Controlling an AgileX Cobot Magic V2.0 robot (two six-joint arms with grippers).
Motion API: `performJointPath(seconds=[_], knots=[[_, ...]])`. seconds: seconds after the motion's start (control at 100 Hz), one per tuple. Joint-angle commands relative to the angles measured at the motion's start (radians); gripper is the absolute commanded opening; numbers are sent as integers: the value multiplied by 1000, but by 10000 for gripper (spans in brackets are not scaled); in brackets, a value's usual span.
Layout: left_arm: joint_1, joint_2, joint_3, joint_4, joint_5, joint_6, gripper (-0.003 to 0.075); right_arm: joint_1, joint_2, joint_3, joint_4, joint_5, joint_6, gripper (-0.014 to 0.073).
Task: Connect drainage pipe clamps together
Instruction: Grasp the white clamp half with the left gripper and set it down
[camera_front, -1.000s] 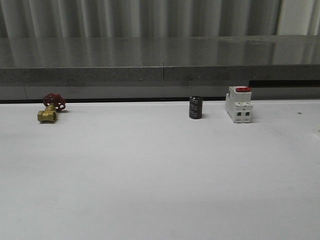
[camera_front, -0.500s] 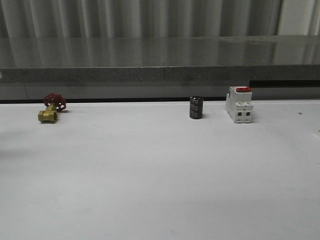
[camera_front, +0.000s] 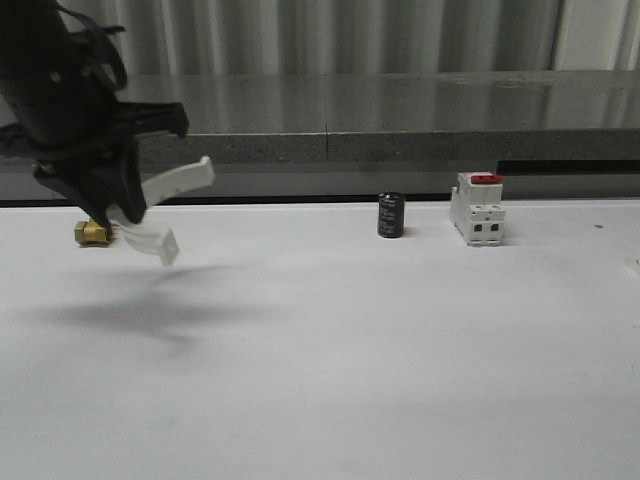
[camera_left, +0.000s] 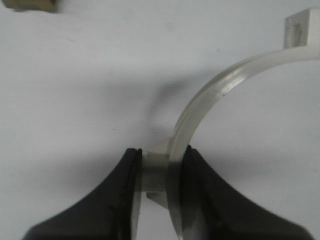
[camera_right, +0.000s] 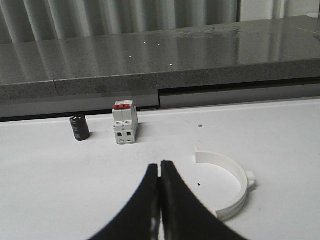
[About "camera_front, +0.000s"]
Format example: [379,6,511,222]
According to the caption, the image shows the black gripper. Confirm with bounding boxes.
[1,64,189,225]

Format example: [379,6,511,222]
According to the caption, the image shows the white half-ring pipe clamp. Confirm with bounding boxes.
[627,257,640,275]
[106,156,215,266]

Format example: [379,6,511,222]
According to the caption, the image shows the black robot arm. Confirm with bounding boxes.
[1,1,189,226]

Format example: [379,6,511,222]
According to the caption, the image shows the brass valve red handwheel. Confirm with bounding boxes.
[74,219,114,247]

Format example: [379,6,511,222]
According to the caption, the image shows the grey stone counter ledge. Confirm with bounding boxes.
[121,71,639,171]

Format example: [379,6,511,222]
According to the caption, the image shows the black cylindrical capacitor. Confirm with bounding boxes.
[377,192,405,239]

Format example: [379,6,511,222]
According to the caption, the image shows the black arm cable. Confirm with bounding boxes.
[64,4,129,94]

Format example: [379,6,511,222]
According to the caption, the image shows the white circuit breaker red switch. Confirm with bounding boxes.
[449,172,506,247]

